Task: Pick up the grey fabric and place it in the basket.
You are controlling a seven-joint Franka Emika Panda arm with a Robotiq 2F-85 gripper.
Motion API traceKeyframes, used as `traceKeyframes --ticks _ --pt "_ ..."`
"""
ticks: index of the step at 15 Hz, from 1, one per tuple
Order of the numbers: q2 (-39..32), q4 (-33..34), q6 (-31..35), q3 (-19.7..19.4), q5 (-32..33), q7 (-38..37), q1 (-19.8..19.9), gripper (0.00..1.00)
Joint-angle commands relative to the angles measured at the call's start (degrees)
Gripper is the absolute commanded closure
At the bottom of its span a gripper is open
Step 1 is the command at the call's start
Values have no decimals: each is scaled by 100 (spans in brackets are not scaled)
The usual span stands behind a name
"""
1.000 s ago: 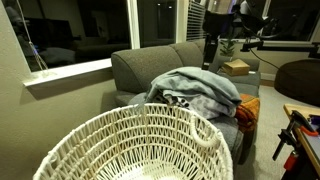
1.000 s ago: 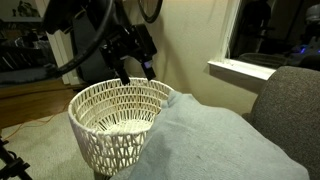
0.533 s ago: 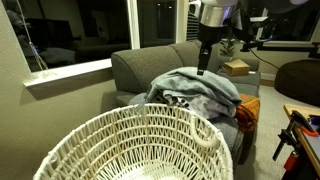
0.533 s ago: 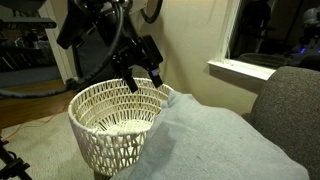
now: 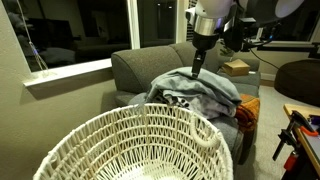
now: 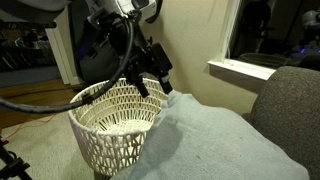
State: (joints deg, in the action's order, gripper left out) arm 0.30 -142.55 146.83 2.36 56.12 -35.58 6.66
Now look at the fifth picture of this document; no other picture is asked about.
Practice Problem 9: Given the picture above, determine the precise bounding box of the grey sofa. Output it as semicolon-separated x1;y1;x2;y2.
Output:
110;40;262;165

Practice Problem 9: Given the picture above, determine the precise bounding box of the black orange clamp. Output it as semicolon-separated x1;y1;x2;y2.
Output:
272;110;320;162

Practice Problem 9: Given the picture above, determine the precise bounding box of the grey fabric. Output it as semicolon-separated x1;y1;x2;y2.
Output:
145;66;243;109

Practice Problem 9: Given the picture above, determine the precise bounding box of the cardboard box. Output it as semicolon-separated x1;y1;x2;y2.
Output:
222;58;251;77

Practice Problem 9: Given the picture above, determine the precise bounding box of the black cable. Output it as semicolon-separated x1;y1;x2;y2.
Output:
249;47;280;71

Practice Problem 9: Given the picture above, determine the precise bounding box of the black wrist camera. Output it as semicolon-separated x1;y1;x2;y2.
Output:
222;15;258;53

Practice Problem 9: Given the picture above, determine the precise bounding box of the dark beanbag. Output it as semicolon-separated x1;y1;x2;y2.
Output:
273;58;320;108

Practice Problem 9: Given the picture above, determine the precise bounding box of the white window sill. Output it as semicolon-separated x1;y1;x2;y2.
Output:
22;57;113;88

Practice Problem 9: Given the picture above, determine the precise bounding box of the red clamp handle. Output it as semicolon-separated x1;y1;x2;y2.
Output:
283;151;298;172

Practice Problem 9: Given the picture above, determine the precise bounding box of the orange blanket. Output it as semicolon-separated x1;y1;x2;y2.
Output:
234;93;261;133

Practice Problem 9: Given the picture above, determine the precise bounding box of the window blind cord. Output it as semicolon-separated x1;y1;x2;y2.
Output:
15;0;50;77

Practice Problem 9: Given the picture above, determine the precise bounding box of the white woven basket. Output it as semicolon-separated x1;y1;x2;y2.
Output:
32;102;235;180

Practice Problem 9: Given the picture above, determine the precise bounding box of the wooden table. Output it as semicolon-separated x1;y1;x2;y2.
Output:
282;103;320;175

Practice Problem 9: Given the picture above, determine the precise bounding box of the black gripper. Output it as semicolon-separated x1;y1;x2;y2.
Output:
191;30;221;79

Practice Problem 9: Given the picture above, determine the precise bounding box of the white leaf patterned cloth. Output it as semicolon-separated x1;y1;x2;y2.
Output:
155;89;236;120

